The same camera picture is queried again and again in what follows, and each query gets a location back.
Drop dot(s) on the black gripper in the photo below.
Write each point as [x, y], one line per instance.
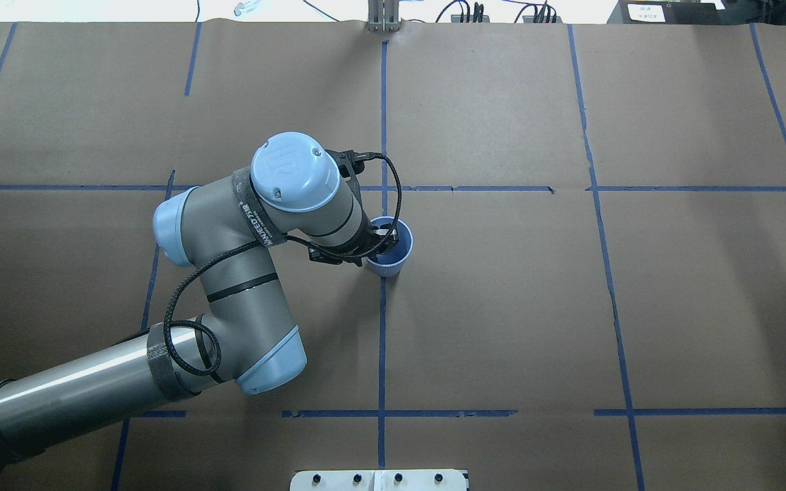
[370, 241]

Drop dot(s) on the light blue ribbed cup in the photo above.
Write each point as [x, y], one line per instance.
[390, 262]

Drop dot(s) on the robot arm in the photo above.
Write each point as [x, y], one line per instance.
[229, 319]

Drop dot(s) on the black box with label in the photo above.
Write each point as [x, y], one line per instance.
[663, 13]

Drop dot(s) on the aluminium frame post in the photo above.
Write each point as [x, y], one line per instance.
[383, 16]

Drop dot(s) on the white pedestal column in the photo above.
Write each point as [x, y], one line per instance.
[382, 479]

